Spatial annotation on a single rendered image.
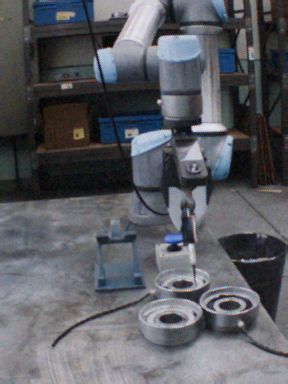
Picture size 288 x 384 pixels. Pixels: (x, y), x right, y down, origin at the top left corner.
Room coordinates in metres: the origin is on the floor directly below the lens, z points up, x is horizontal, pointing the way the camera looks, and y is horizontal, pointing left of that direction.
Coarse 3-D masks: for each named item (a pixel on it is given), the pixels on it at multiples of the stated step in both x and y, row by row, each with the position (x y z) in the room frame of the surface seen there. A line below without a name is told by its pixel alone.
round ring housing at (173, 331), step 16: (160, 304) 0.82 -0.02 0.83; (176, 304) 0.82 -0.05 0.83; (192, 304) 0.80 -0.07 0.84; (144, 320) 0.77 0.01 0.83; (160, 320) 0.78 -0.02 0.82; (176, 320) 0.79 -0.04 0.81; (144, 336) 0.76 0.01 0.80; (160, 336) 0.72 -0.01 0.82; (176, 336) 0.72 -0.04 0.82; (192, 336) 0.74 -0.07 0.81
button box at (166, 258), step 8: (160, 248) 1.05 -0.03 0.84; (168, 248) 1.03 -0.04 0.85; (176, 248) 1.03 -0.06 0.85; (184, 248) 1.04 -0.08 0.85; (160, 256) 1.01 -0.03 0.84; (168, 256) 1.00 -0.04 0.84; (176, 256) 1.01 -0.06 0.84; (184, 256) 1.01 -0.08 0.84; (160, 264) 1.01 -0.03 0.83; (168, 264) 1.00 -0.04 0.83; (176, 264) 1.01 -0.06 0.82; (184, 264) 1.01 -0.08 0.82; (160, 272) 1.01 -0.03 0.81
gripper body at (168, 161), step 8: (168, 120) 0.94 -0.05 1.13; (176, 120) 0.93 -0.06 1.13; (184, 120) 0.93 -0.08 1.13; (192, 120) 0.93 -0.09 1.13; (200, 120) 0.94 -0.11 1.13; (176, 128) 0.95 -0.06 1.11; (184, 128) 0.95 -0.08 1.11; (168, 152) 0.95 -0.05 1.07; (168, 160) 0.93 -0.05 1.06; (168, 168) 0.93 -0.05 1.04; (176, 168) 0.93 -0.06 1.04; (168, 176) 0.93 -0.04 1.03; (176, 176) 0.93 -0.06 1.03
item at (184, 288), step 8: (168, 272) 0.94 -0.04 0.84; (176, 272) 0.95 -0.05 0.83; (184, 272) 0.95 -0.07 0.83; (192, 272) 0.94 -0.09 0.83; (200, 272) 0.93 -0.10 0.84; (160, 280) 0.92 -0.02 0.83; (176, 280) 0.92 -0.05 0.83; (184, 280) 0.92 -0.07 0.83; (192, 280) 0.91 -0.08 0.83; (208, 280) 0.90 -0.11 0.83; (160, 288) 0.87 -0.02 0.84; (176, 288) 0.92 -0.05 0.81; (184, 288) 0.92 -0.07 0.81; (192, 288) 0.88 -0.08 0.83; (200, 288) 0.86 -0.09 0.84; (208, 288) 0.87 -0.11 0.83; (160, 296) 0.87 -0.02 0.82; (168, 296) 0.86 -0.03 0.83; (176, 296) 0.85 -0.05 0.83; (184, 296) 0.85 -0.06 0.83; (192, 296) 0.85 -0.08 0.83; (200, 296) 0.86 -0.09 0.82
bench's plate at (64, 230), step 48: (0, 240) 1.25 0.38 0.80; (48, 240) 1.24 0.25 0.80; (144, 240) 1.22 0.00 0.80; (0, 288) 0.96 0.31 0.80; (48, 288) 0.96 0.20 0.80; (144, 288) 0.95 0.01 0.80; (0, 336) 0.76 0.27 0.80; (48, 336) 0.77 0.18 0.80; (96, 336) 0.77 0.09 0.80; (240, 336) 0.74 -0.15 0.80
